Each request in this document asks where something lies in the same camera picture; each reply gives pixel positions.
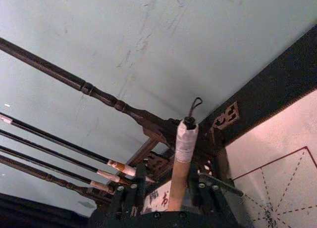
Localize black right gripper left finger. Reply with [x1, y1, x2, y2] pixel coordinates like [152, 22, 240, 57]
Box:
[110, 163, 148, 214]

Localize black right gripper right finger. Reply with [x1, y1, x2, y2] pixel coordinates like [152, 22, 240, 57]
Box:
[187, 162, 245, 214]

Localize wooden brush with white tape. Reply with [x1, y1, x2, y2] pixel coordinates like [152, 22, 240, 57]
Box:
[168, 96, 204, 212]

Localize white paper with red grid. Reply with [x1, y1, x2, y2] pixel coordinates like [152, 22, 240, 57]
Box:
[142, 89, 317, 228]

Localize black brush with amber ferrule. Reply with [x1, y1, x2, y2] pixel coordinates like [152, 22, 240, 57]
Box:
[0, 112, 137, 177]

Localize black brush with white ferrule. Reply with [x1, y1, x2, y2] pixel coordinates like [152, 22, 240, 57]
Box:
[0, 129, 131, 186]
[0, 145, 116, 194]

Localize dark wooden brush rack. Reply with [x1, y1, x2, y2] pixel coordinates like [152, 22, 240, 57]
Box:
[0, 37, 241, 209]

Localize black felt cloth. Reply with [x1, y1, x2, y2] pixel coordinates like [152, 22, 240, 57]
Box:
[0, 22, 317, 228]

